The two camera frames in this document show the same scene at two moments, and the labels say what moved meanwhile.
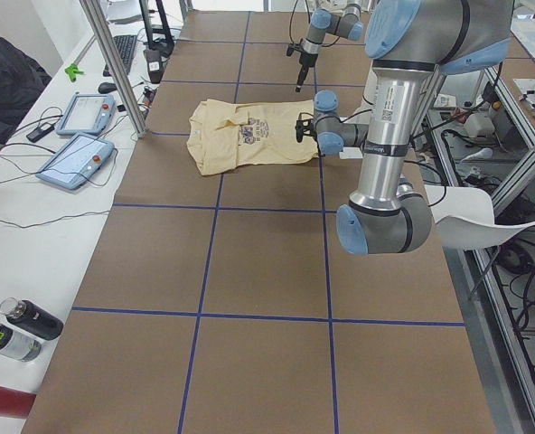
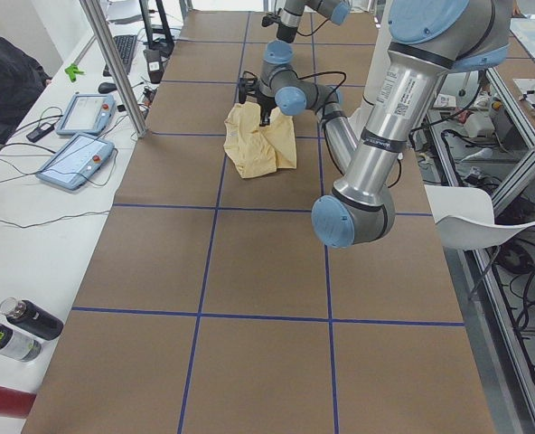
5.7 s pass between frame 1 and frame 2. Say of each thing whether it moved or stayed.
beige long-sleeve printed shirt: moved
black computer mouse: stayed
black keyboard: stayed
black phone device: stayed
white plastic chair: stayed
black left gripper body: moved
